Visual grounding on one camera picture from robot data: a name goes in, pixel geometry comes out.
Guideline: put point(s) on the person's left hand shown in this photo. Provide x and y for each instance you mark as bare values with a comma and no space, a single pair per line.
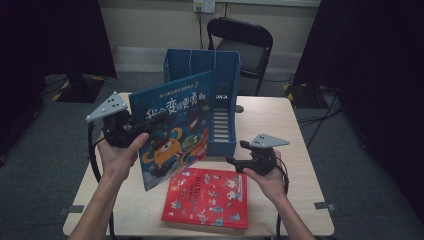
116,161

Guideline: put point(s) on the person's right hand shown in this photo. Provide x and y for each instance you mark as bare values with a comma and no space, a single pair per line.
273,185

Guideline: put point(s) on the black curtain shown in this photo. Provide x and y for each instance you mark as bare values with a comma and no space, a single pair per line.
50,33
383,66

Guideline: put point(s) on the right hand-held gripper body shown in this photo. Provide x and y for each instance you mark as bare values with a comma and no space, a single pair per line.
263,160

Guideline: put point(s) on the blue picture book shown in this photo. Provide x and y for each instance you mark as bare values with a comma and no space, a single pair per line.
180,146

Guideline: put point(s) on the blue plastic file rack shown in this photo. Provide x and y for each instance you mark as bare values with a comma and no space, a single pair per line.
226,76

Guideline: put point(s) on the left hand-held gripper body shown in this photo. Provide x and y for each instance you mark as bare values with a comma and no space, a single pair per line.
115,131

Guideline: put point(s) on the red picture book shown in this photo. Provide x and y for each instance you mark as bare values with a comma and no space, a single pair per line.
206,200

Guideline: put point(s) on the black folding chair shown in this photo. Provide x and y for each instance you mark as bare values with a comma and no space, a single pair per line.
240,31

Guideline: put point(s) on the dark round table grommet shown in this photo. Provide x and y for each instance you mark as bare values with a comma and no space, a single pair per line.
239,108

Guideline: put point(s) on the white wall socket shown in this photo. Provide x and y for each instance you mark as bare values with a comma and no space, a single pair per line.
208,6

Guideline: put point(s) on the grey tape strip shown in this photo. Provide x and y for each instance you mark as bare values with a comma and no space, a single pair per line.
75,209
323,205

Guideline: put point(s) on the black stand base yellow striped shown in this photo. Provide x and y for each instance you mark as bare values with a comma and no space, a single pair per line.
80,88
301,95

